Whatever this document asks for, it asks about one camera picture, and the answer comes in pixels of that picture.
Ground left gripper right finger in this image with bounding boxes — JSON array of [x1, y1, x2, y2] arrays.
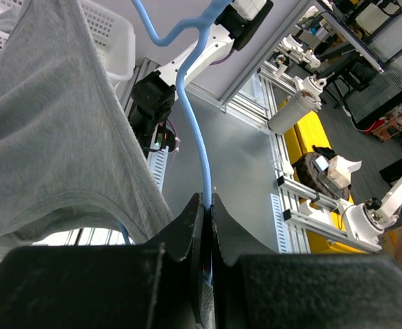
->
[[211, 193, 276, 267]]

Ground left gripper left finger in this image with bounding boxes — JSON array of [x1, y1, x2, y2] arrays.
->
[[145, 193, 203, 262]]

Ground blue hanger with grey top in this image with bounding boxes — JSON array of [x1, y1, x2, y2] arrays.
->
[[118, 0, 236, 285]]

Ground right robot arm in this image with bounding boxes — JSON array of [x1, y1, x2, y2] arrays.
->
[[128, 1, 274, 137]]

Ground white plastic basket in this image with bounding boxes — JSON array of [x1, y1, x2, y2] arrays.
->
[[0, 1, 136, 85]]

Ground white slotted cable duct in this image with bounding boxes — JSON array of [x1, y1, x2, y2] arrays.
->
[[147, 147, 168, 191]]

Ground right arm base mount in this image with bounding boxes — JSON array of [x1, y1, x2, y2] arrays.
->
[[128, 71, 176, 153]]

